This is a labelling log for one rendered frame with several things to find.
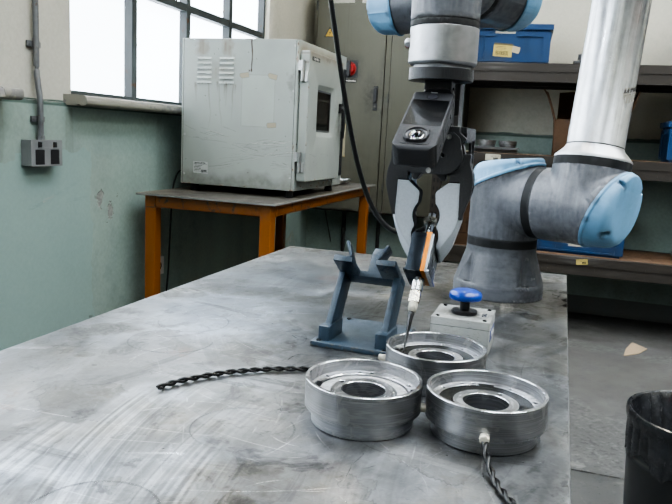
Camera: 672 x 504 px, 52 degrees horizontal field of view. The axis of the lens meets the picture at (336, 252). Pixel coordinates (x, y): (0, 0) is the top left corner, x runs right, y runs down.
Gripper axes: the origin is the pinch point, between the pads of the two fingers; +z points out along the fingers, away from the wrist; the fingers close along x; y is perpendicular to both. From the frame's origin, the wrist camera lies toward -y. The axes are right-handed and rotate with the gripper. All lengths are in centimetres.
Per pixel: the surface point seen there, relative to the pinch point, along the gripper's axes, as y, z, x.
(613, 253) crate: 339, 46, -31
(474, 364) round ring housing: -8.7, 9.5, -7.8
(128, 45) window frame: 173, -45, 171
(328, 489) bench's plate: -31.7, 13.0, -1.4
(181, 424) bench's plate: -27.0, 13.0, 14.1
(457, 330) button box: 4.6, 10.0, -3.6
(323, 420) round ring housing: -22.9, 11.9, 2.6
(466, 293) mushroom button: 6.6, 5.8, -4.0
